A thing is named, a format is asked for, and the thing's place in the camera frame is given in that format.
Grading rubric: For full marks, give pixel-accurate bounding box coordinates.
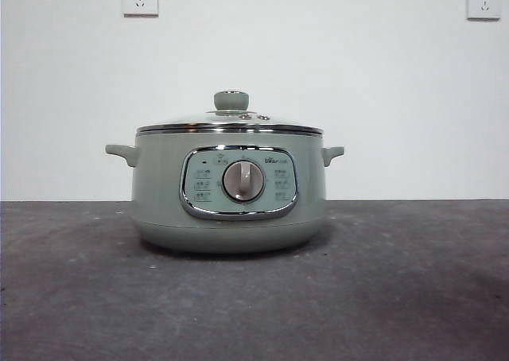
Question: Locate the glass lid with green knob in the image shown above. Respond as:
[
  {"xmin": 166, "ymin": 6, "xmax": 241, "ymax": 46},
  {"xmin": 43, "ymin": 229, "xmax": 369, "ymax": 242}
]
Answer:
[{"xmin": 136, "ymin": 90, "xmax": 324, "ymax": 135}]

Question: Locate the grey pot dial knob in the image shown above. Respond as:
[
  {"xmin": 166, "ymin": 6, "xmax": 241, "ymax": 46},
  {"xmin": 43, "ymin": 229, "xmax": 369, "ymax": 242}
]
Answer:
[{"xmin": 221, "ymin": 159, "xmax": 266, "ymax": 202}]

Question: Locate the pale green electric pot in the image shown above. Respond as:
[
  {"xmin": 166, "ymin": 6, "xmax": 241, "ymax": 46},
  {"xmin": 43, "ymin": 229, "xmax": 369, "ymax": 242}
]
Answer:
[{"xmin": 104, "ymin": 129, "xmax": 346, "ymax": 254}]

